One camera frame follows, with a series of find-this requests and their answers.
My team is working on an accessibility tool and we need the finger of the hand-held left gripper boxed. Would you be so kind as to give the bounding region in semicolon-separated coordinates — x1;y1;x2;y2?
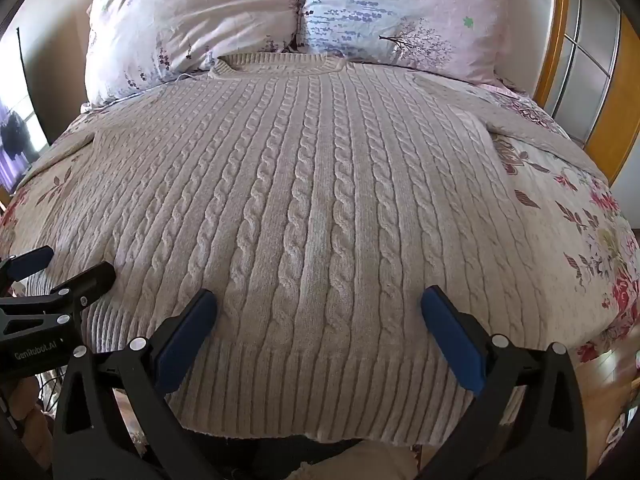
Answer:
0;246;55;297
47;261;117;312

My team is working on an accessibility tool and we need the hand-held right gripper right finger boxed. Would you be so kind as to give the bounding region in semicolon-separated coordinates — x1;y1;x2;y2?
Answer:
419;285;589;480

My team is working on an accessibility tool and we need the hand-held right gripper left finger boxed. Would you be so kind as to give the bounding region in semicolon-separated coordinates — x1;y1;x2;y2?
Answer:
51;288;222;480

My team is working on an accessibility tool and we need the beige cable-knit sweater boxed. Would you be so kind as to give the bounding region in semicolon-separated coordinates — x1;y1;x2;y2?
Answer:
20;52;608;447

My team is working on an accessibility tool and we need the beige cloth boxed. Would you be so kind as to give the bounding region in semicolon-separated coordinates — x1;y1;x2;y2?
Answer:
295;439;422;480

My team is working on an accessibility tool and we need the floral bed sheet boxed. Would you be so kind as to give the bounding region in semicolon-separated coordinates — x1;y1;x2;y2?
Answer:
0;82;640;461

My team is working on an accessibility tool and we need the pink floral pillow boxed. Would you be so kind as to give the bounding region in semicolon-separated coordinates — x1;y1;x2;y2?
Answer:
82;0;307;109

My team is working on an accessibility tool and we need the pale blue tree-print pillow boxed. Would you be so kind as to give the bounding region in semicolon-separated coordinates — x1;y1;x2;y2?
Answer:
297;0;526;88

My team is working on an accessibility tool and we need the black cable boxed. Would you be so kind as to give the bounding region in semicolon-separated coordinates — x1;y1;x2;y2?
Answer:
16;29;51;147

